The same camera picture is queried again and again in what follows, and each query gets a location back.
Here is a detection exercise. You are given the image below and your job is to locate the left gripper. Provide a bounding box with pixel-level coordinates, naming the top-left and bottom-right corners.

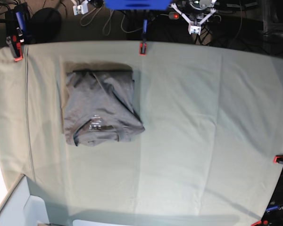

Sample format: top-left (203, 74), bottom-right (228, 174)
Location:
top-left (188, 0), bottom-right (212, 9)

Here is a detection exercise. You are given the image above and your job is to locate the grey t-shirt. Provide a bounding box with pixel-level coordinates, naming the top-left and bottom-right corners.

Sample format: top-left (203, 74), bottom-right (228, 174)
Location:
top-left (63, 69), bottom-right (145, 146)

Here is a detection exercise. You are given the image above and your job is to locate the black power strip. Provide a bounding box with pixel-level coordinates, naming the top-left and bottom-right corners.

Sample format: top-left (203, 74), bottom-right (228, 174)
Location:
top-left (168, 12), bottom-right (214, 26)

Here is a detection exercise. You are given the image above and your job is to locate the red black clamp centre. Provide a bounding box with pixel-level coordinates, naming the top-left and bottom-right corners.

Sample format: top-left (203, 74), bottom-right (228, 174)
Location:
top-left (139, 19), bottom-right (148, 56)

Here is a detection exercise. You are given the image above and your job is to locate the black round base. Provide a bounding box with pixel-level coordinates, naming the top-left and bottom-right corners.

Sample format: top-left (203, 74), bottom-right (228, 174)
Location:
top-left (29, 8), bottom-right (62, 43)

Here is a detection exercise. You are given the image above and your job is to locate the red black clamp far left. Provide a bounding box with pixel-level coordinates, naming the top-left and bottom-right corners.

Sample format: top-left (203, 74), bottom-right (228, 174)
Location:
top-left (6, 27), bottom-right (23, 62)

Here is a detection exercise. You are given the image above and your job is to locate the red clamp bottom right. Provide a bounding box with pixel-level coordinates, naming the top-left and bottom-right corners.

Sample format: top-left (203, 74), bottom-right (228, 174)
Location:
top-left (251, 220), bottom-right (269, 226)

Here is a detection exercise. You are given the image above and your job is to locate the white storage bin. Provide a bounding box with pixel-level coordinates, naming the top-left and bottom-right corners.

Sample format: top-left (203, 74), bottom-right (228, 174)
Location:
top-left (0, 174), bottom-right (50, 226)

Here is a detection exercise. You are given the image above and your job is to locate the grey looped cable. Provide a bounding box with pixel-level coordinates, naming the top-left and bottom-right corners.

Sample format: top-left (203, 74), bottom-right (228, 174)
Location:
top-left (79, 7), bottom-right (144, 36)

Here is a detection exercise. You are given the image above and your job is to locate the blue plastic mount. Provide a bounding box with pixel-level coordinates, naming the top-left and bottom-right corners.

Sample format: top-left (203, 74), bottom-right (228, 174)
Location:
top-left (104, 0), bottom-right (171, 10)

